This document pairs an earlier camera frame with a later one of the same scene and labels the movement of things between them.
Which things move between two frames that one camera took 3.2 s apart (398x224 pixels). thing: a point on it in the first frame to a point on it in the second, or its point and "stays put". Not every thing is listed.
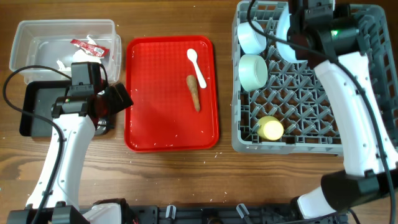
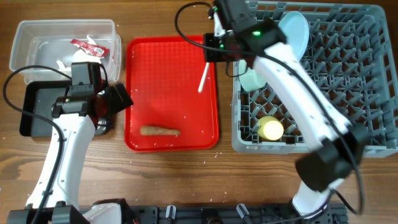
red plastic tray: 172,83 stays put
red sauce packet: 92,48 stays put
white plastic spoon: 192,55 to 204,76
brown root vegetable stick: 192,83 to 158,130
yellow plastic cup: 270,127 stays put
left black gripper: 117,104 stays put
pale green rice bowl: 252,71 stays put
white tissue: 81,56 stays put
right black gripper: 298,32 to 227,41
